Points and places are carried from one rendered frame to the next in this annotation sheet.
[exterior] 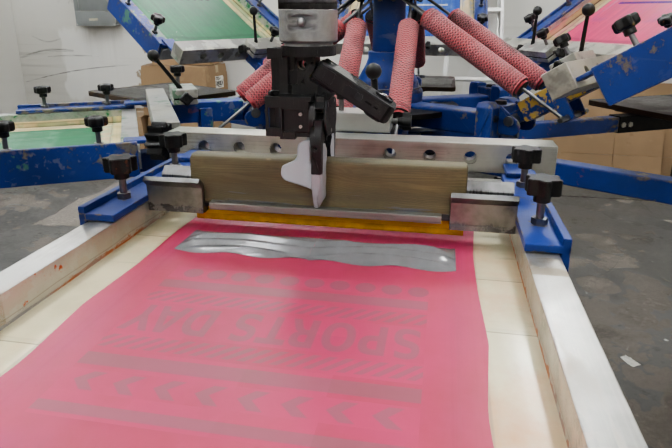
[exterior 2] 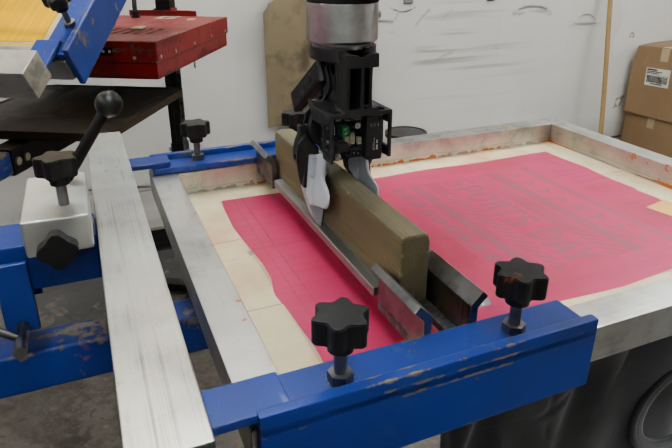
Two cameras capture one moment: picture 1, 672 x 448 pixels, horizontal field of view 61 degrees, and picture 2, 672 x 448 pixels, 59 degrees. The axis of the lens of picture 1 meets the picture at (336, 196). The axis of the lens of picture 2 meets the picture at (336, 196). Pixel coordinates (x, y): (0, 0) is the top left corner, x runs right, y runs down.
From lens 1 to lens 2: 125 cm
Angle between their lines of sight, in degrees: 112
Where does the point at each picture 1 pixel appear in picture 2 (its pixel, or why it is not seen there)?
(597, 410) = (470, 132)
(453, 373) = (463, 171)
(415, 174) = not seen: hidden behind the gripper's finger
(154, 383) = (602, 221)
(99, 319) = (615, 267)
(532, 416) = (465, 157)
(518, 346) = (418, 164)
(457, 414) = (488, 166)
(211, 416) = (584, 201)
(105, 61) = not seen: outside the picture
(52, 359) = (659, 256)
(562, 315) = (409, 140)
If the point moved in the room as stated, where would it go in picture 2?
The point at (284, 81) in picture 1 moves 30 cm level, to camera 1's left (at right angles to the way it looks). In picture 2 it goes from (368, 90) to (637, 171)
